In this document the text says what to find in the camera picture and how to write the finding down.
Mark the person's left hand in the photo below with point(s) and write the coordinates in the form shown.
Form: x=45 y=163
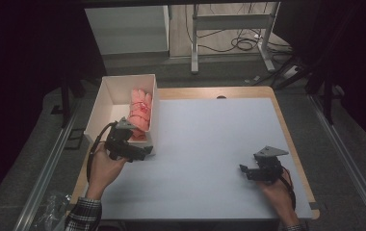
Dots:
x=104 y=173

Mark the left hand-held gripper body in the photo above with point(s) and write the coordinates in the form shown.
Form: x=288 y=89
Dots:
x=120 y=144

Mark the clear plastic bag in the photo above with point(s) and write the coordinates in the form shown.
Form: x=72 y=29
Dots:
x=51 y=211

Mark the pale blue table mat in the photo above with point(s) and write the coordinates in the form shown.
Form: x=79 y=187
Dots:
x=210 y=160

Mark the person's right hand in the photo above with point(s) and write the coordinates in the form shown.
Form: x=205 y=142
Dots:
x=277 y=195

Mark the aluminium rail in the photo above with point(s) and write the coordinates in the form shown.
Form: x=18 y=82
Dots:
x=348 y=160
x=46 y=173

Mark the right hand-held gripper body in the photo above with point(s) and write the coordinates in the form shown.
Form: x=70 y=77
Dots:
x=266 y=170

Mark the grey metal desk frame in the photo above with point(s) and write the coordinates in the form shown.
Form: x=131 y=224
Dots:
x=229 y=22

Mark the white cardboard box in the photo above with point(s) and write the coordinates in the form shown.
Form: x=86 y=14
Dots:
x=113 y=96

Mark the white power strip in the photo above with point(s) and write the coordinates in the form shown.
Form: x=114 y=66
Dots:
x=290 y=72

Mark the white cabinet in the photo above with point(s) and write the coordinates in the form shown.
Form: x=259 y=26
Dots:
x=126 y=29

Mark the black stand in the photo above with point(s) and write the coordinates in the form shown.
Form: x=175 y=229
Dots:
x=327 y=96
x=65 y=99

